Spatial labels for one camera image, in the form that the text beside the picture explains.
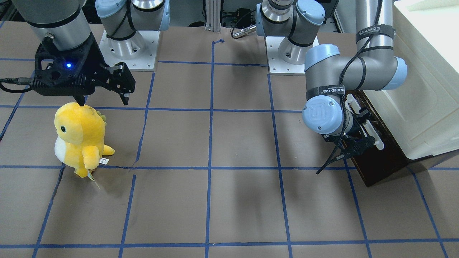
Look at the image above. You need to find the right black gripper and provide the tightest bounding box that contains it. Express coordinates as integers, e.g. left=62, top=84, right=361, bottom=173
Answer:
left=30, top=34, right=136, bottom=107

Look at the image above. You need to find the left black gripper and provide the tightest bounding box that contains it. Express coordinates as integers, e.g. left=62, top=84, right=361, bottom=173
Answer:
left=333, top=110, right=375, bottom=160

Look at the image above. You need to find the dark brown wooden drawer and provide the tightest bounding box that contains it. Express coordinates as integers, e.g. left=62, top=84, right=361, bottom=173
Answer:
left=348, top=90, right=410, bottom=187

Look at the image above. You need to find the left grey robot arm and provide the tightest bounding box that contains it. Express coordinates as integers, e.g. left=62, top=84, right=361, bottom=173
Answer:
left=256, top=0, right=408, bottom=161

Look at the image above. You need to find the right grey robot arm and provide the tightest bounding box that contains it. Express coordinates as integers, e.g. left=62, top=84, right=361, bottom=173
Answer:
left=4, top=0, right=170, bottom=106

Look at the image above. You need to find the yellow plush dinosaur toy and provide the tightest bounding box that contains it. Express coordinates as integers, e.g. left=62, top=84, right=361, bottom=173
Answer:
left=54, top=102, right=115, bottom=181

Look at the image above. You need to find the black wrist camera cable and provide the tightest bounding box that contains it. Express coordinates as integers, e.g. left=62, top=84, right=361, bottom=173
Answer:
left=316, top=0, right=384, bottom=175

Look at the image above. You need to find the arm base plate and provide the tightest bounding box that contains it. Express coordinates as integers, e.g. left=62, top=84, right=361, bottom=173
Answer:
left=99, top=31, right=161, bottom=71
left=265, top=37, right=319, bottom=77

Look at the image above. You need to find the aluminium frame post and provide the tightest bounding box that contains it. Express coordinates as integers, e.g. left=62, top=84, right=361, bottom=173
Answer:
left=205, top=0, right=222, bottom=34

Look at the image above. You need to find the black cable bundle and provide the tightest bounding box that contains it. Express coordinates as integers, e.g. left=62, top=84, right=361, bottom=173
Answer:
left=221, top=7, right=259, bottom=39

